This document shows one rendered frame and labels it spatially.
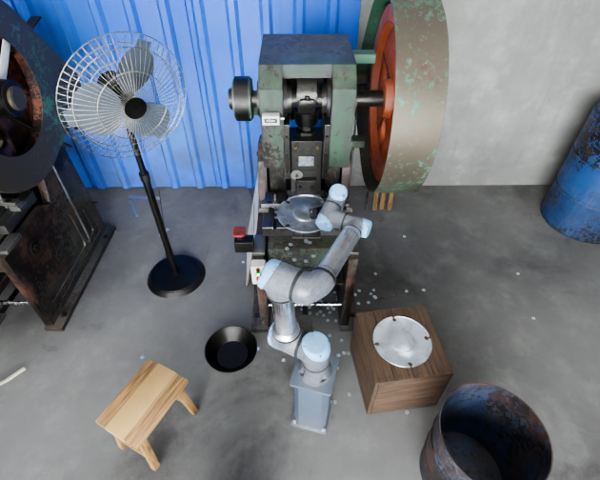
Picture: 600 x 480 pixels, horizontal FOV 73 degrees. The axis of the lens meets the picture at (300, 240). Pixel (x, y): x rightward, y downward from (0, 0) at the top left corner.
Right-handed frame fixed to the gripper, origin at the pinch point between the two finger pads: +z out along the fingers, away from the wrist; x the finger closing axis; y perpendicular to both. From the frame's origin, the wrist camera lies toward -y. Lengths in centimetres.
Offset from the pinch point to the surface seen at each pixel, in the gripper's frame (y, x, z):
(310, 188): -7.3, 15.1, -9.2
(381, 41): 26, 71, -43
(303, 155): -10.8, 25.6, -21.2
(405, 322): 40, -45, 28
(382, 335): 27, -52, 25
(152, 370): -86, -63, 22
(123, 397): -96, -75, 16
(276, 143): -22.8, 25.9, -31.2
